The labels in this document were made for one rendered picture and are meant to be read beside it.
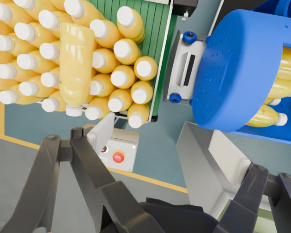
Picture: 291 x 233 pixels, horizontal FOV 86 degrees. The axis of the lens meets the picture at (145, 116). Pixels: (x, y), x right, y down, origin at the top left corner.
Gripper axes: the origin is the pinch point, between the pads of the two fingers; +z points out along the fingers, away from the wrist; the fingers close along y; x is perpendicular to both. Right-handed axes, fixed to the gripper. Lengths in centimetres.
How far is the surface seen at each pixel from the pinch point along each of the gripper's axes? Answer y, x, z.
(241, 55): 12.1, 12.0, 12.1
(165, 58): 0.6, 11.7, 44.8
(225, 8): 41, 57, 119
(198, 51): 11.6, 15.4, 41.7
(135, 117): -5.6, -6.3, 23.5
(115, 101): -11.6, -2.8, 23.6
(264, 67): 16.0, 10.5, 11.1
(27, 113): -131, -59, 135
